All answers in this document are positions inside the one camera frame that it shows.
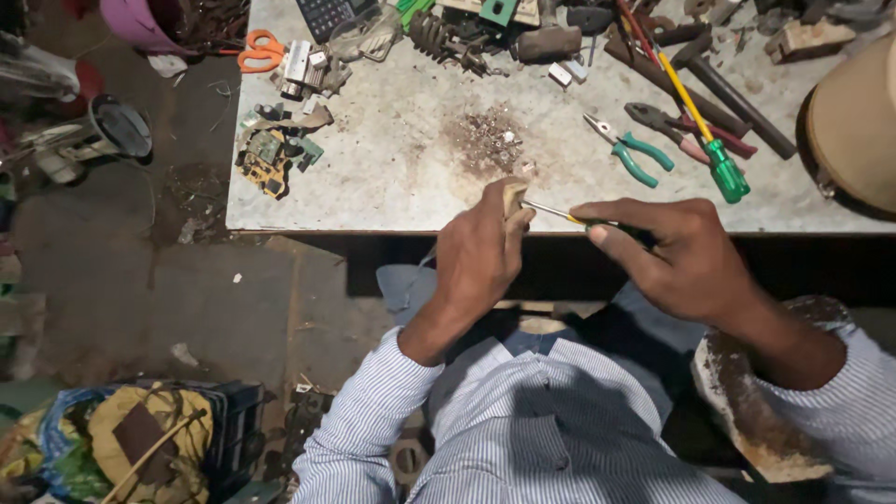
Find clear plastic container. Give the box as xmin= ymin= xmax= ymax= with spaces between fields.
xmin=328 ymin=3 xmax=405 ymax=64

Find heavy iron hammer head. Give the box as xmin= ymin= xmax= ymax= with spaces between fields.
xmin=517 ymin=0 xmax=583 ymax=64

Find metal transformer block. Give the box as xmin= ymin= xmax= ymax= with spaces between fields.
xmin=272 ymin=40 xmax=352 ymax=103

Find red handled pliers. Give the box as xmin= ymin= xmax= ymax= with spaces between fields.
xmin=624 ymin=102 xmax=759 ymax=168

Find thin dark-handled screwdriver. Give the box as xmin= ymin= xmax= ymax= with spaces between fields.
xmin=521 ymin=199 xmax=659 ymax=250

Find chipped wooden block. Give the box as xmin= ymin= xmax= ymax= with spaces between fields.
xmin=763 ymin=17 xmax=858 ymax=66

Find small green circuit board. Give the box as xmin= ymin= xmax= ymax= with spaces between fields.
xmin=294 ymin=134 xmax=326 ymax=173

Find hammer with dark handle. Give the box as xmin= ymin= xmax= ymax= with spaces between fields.
xmin=671 ymin=34 xmax=798 ymax=161

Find long brown wooden handle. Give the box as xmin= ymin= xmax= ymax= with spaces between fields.
xmin=604 ymin=31 xmax=751 ymax=139

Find person's right hand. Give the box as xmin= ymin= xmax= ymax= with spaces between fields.
xmin=570 ymin=197 xmax=764 ymax=331

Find small beige plastic part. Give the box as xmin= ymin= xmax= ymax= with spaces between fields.
xmin=502 ymin=179 xmax=530 ymax=219

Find tan round lamp shade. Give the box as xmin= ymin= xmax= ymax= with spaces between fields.
xmin=796 ymin=31 xmax=896 ymax=224

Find green and yellow screwdriver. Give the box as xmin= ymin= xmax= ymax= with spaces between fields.
xmin=654 ymin=49 xmax=752 ymax=205

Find rusty coil spring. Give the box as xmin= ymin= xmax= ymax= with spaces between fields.
xmin=409 ymin=10 xmax=457 ymax=65

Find orange handled scissors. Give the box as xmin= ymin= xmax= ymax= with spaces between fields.
xmin=218 ymin=28 xmax=287 ymax=74

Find pile of small metal scraps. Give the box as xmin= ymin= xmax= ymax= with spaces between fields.
xmin=448 ymin=104 xmax=536 ymax=180

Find person's left hand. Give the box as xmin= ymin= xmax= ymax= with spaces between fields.
xmin=433 ymin=178 xmax=537 ymax=331

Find pink plastic bucket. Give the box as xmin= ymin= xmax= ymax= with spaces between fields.
xmin=98 ymin=0 xmax=205 ymax=57

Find grey appliance motor housing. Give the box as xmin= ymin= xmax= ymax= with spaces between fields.
xmin=20 ymin=94 xmax=154 ymax=187

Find teal handled pliers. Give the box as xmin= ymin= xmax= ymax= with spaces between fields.
xmin=583 ymin=113 xmax=676 ymax=189

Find green plastic square part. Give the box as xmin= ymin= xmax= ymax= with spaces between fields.
xmin=479 ymin=0 xmax=519 ymax=28

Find worn white stool seat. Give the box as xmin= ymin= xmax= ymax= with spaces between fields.
xmin=692 ymin=294 xmax=855 ymax=484

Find yellow circuit board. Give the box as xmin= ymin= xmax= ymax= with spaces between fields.
xmin=234 ymin=129 xmax=294 ymax=201

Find bag of scrap materials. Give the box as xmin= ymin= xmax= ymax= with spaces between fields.
xmin=0 ymin=380 xmax=268 ymax=504

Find black calculator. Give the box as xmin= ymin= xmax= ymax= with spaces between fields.
xmin=295 ymin=0 xmax=380 ymax=45

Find striped blue white shirt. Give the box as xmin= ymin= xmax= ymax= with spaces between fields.
xmin=402 ymin=329 xmax=746 ymax=504

